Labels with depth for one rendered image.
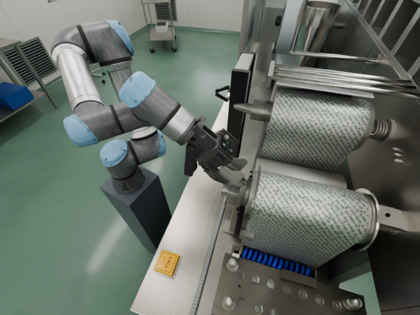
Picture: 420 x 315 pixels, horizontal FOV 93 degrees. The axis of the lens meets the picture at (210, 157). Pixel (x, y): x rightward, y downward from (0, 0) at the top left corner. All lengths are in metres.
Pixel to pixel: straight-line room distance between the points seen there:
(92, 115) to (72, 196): 1.91
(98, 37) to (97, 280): 1.61
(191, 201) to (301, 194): 0.55
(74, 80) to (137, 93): 0.25
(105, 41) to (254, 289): 0.90
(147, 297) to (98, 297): 1.08
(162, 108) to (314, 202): 0.38
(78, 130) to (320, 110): 0.59
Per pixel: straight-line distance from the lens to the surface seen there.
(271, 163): 0.64
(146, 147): 0.88
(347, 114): 0.63
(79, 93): 0.60
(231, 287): 0.68
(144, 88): 0.43
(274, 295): 0.70
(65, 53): 0.77
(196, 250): 0.84
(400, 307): 0.63
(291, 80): 0.60
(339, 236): 0.56
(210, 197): 0.93
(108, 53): 0.83
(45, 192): 2.59
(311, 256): 0.68
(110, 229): 2.03
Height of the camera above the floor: 1.70
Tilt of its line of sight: 48 degrees down
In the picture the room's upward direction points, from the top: straight up
